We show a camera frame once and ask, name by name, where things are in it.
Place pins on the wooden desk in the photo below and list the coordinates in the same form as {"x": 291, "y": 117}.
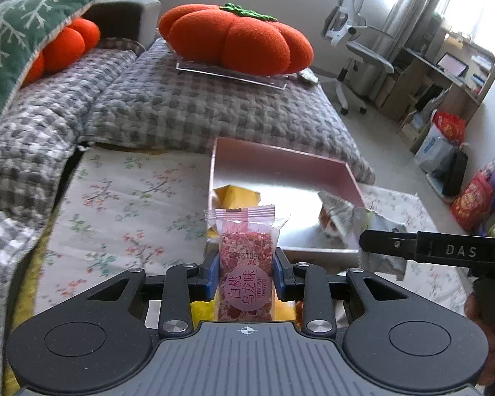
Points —
{"x": 437, "y": 74}

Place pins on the white crinkled snack packet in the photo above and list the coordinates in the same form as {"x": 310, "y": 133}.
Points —
{"x": 381, "y": 268}

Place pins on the red shopping bag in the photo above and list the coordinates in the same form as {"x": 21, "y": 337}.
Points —
{"x": 472, "y": 200}
{"x": 449, "y": 126}

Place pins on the tablet screen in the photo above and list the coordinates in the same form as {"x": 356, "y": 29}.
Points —
{"x": 451, "y": 65}

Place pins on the orange white snack packet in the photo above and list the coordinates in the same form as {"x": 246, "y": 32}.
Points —
{"x": 334, "y": 214}

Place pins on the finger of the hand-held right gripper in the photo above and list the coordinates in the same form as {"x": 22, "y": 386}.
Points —
{"x": 385, "y": 243}

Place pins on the floral tablecloth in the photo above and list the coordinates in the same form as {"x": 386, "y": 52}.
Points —
{"x": 128, "y": 214}

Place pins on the small yellow snack packet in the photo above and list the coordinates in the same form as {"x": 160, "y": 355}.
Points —
{"x": 235, "y": 196}

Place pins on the person's right hand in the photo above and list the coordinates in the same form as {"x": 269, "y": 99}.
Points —
{"x": 470, "y": 311}

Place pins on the light curtain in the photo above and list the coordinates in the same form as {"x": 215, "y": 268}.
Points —
{"x": 412, "y": 0}

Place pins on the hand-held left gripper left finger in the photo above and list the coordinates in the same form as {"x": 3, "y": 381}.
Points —
{"x": 213, "y": 276}

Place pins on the black bag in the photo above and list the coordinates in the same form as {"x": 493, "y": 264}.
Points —
{"x": 456, "y": 173}

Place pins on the green snowflake pillow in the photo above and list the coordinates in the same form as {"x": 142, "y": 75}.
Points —
{"x": 12, "y": 37}

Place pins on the pink snack packet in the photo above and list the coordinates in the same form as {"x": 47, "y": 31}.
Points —
{"x": 243, "y": 247}

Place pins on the grey sofa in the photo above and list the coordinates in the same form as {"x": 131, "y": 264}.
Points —
{"x": 123, "y": 16}

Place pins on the large orange pumpkin cushion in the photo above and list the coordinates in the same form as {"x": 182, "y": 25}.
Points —
{"x": 231, "y": 37}

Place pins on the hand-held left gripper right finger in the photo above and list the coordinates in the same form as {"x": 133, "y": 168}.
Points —
{"x": 279, "y": 274}

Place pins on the white office chair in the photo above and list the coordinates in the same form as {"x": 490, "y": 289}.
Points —
{"x": 369, "y": 55}

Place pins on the mustard yellow snack packet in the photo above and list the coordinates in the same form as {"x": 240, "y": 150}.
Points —
{"x": 202, "y": 310}

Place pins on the white plastic bag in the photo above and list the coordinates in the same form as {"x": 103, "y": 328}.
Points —
{"x": 431, "y": 148}

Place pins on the small orange pumpkin cushion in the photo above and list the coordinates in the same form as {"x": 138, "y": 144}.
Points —
{"x": 66, "y": 45}

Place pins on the clear acrylic tray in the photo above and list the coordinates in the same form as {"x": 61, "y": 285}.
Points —
{"x": 231, "y": 75}

